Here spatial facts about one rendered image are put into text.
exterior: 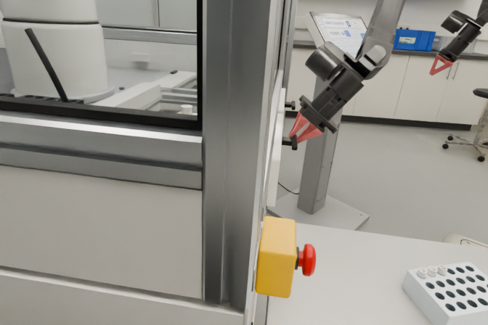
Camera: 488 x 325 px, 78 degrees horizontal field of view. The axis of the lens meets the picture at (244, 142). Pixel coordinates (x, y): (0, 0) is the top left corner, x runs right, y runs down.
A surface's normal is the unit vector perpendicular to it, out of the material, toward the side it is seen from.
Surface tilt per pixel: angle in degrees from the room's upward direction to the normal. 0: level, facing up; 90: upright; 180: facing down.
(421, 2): 90
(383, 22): 47
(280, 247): 0
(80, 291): 90
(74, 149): 90
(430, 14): 90
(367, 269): 0
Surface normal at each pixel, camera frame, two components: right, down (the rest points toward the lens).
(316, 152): -0.71, 0.24
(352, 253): 0.06, -0.92
